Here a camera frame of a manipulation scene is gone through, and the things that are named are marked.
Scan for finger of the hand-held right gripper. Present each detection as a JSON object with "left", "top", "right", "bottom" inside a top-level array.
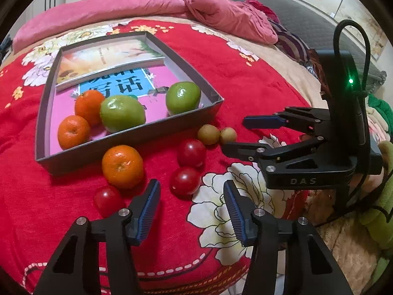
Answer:
[
  {"left": 243, "top": 107, "right": 330, "bottom": 140},
  {"left": 221, "top": 135, "right": 327, "bottom": 163}
]

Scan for grey headboard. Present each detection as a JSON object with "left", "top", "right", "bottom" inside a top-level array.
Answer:
[{"left": 223, "top": 0, "right": 387, "bottom": 94}]

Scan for red floral blanket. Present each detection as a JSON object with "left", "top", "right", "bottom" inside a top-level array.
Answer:
[{"left": 0, "top": 18, "right": 310, "bottom": 294}]

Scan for red cloth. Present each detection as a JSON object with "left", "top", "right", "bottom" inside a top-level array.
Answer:
[{"left": 246, "top": 0, "right": 278, "bottom": 22}]

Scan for green apple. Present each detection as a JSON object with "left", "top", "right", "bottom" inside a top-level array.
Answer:
[
  {"left": 166, "top": 81, "right": 201, "bottom": 116},
  {"left": 100, "top": 95, "right": 146, "bottom": 133}
]

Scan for folded clothes pile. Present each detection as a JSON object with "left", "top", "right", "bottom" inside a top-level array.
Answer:
[{"left": 365, "top": 94, "right": 393, "bottom": 142}]

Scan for striped cloth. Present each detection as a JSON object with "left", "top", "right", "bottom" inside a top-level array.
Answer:
[{"left": 268, "top": 18, "right": 312, "bottom": 66}]

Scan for pink quilt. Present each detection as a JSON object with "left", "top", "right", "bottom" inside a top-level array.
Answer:
[{"left": 14, "top": 0, "right": 278, "bottom": 51}]

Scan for orange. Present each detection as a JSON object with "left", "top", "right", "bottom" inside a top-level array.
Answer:
[
  {"left": 102, "top": 145, "right": 145, "bottom": 190},
  {"left": 58, "top": 115, "right": 91, "bottom": 150},
  {"left": 74, "top": 90, "right": 105, "bottom": 126}
]

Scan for landscape cover book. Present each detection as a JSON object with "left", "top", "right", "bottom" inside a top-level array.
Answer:
[{"left": 56, "top": 38, "right": 165, "bottom": 91}]

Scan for grey cardboard box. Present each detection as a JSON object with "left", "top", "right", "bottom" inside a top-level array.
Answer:
[{"left": 35, "top": 31, "right": 224, "bottom": 176}]

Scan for pink book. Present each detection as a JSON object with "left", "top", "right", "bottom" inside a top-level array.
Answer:
[{"left": 49, "top": 66, "right": 203, "bottom": 154}]

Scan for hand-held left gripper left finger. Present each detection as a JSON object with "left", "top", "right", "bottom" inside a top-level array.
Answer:
[{"left": 33, "top": 179, "right": 162, "bottom": 295}]

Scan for small green-brown jujube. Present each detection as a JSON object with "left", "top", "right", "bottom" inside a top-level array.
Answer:
[
  {"left": 219, "top": 127, "right": 238, "bottom": 144},
  {"left": 197, "top": 124, "right": 221, "bottom": 145}
]

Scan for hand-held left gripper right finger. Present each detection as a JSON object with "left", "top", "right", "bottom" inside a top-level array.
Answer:
[{"left": 223, "top": 180, "right": 353, "bottom": 295}]

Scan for red tomato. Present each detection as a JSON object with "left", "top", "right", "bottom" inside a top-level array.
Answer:
[
  {"left": 94, "top": 185, "right": 123, "bottom": 218},
  {"left": 177, "top": 138, "right": 207, "bottom": 168},
  {"left": 170, "top": 166, "right": 201, "bottom": 195}
]

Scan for black cable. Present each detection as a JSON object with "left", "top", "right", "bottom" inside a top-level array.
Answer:
[{"left": 333, "top": 19, "right": 373, "bottom": 219}]

